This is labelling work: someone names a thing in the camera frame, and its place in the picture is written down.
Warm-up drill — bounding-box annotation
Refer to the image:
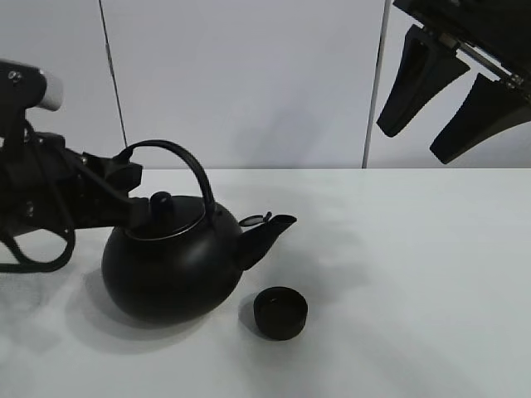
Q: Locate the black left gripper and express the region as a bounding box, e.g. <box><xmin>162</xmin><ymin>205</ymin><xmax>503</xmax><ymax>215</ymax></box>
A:
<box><xmin>1</xmin><ymin>109</ymin><xmax>151</xmax><ymax>236</ymax></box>

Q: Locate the small black teacup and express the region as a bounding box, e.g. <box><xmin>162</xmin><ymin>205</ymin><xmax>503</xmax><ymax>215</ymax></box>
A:
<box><xmin>252</xmin><ymin>286</ymin><xmax>309</xmax><ymax>341</ymax></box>

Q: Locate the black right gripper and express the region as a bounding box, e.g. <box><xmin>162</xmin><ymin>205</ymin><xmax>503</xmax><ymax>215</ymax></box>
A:
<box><xmin>377</xmin><ymin>1</ymin><xmax>530</xmax><ymax>164</ymax></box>

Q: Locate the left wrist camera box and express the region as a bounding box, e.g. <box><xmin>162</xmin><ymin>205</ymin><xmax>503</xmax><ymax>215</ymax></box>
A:
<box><xmin>1</xmin><ymin>59</ymin><xmax>64</xmax><ymax>112</ymax></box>

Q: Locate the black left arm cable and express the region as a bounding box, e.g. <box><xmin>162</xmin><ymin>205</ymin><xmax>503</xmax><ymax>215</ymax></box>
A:
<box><xmin>0</xmin><ymin>124</ymin><xmax>76</xmax><ymax>274</ymax></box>

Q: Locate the black round teapot kettle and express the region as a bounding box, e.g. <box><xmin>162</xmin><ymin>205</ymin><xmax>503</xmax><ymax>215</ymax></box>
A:
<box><xmin>100</xmin><ymin>139</ymin><xmax>297</xmax><ymax>324</ymax></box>

